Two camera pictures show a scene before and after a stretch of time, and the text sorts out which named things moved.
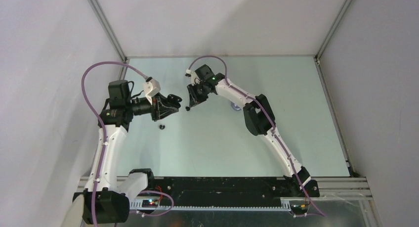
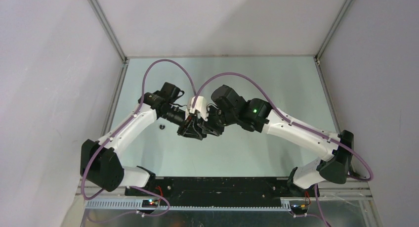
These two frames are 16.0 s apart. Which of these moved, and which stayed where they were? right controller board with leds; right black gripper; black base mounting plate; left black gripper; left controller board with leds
Moved: right black gripper; left black gripper
Stayed: black base mounting plate; left controller board with leds; right controller board with leds
